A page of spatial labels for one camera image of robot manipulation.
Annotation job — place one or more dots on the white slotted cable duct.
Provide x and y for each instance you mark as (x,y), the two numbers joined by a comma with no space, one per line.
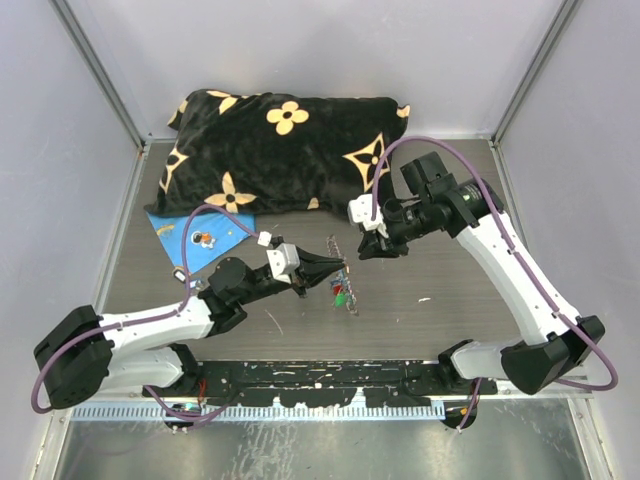
(355,411)

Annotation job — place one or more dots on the black floral plush pillow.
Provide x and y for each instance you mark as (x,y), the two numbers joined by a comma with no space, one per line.
(272,153)

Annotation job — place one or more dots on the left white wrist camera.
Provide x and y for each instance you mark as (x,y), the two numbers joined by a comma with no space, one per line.
(283,257)

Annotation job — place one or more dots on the blue cartoon cloth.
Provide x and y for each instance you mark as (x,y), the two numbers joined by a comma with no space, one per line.
(210,235)

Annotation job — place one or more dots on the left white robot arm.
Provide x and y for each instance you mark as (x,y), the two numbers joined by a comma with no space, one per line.
(87,352)

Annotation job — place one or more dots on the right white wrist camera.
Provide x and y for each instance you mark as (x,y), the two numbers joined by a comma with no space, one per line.
(365,213)

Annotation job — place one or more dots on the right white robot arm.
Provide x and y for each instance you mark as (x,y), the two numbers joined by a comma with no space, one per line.
(554,338)

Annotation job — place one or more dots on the loose blue tagged key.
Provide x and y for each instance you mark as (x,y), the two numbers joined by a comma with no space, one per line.
(196,284)

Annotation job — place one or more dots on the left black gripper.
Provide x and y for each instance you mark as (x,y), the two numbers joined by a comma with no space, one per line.
(310,271)

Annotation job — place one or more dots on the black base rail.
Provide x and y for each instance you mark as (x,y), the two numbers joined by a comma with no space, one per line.
(393,383)

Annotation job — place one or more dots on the green tagged key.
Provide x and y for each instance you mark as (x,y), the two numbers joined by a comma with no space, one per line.
(340,300)

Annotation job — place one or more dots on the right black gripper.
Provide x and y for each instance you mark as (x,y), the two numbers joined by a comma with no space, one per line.
(372,248)

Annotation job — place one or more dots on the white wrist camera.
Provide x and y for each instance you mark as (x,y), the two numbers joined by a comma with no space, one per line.
(365,213)
(283,257)

